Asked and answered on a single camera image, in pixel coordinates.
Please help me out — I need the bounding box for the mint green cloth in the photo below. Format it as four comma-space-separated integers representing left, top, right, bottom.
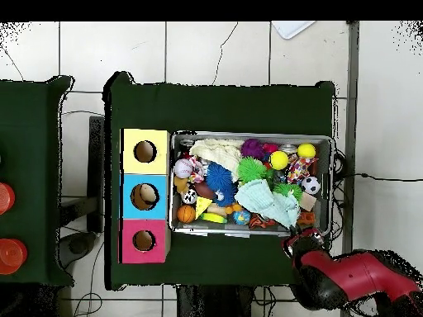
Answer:
234, 178, 302, 229

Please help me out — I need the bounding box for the brown toy football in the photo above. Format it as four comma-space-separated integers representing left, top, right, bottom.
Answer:
194, 181, 216, 199

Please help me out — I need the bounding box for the silver mesh bin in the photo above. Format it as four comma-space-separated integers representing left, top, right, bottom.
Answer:
169, 130, 334, 237

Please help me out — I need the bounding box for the wooden box with three holes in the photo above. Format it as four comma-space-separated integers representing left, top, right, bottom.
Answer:
118, 127, 172, 264

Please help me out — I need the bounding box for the black and white soccer ball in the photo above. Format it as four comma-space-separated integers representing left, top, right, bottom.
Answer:
301, 176, 321, 195

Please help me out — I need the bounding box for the green spiky ball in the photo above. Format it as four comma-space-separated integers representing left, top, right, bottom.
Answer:
236, 156, 268, 185

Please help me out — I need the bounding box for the yellow tennis ball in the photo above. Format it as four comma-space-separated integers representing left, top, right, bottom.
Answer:
269, 150, 289, 171

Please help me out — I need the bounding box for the smooth yellow ball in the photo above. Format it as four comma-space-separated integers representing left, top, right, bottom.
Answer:
297, 142, 317, 159

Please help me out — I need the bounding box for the blue spiky ball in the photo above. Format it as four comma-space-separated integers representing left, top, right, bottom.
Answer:
206, 161, 234, 191

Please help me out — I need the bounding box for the purple spiky toy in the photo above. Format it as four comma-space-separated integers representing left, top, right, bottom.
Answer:
240, 138, 265, 159

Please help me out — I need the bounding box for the orange basketball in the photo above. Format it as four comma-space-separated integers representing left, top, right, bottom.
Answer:
177, 204, 197, 225

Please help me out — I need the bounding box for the cream cloth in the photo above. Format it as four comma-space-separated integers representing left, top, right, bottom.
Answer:
188, 138, 245, 181

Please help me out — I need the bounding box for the white baseball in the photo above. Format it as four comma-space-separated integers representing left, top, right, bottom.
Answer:
173, 158, 194, 179

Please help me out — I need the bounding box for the dark green table cloth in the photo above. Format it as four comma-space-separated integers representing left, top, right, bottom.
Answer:
102, 71, 336, 291

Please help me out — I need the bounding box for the dark grey stand base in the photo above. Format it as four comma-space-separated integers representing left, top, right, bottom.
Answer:
59, 231, 97, 268

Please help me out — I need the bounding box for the white board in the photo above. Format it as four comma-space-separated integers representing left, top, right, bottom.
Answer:
270, 21, 316, 40

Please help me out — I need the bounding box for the green covered side table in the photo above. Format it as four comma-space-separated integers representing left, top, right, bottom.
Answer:
0, 75, 74, 286

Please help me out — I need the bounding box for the orange plastic cup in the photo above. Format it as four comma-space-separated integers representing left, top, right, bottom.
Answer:
0, 238, 28, 276
0, 182, 17, 215

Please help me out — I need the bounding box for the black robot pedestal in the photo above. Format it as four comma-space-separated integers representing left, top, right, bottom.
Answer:
176, 285, 255, 317

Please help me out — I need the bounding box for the black floor cable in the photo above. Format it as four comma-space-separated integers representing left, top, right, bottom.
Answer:
333, 171, 423, 183

